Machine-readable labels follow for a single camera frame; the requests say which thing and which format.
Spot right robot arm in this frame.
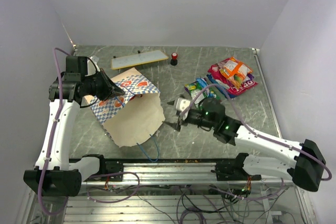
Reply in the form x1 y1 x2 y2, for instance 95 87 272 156
169 97 326 192

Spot purple snack packet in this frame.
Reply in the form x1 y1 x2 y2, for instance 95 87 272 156
245 73 254 81

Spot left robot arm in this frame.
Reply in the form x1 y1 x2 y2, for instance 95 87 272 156
23 56 125 197

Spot aluminium mounting rail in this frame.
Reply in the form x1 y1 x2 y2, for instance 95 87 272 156
78 161 305 185

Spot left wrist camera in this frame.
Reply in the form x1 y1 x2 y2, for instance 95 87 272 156
90 55 99 63

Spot checkered paper bag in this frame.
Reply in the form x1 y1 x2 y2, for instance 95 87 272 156
84 68 165 162

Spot pink snack packet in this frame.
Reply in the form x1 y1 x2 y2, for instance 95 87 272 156
207 64 258 97

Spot yellow framed whiteboard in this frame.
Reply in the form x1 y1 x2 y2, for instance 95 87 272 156
111 50 169 70

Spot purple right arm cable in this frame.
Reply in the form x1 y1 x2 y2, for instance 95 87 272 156
181 83 333 201

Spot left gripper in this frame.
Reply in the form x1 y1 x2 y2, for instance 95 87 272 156
82 68 125 101

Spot green snack packet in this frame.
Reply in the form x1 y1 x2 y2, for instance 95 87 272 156
184 81 218 105

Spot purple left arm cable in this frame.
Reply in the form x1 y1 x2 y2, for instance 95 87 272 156
37 47 141 216

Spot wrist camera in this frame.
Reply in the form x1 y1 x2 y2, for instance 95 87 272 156
174 97 191 112
90 55 99 63

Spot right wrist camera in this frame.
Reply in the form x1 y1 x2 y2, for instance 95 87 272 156
174 97 191 112

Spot orange snack packet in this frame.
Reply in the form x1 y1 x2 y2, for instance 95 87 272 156
218 57 253 88

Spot red black stamp knob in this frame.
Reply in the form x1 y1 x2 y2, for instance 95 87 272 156
170 52 178 66

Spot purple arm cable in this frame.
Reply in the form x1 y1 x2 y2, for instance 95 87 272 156
181 83 333 201
37 47 141 216

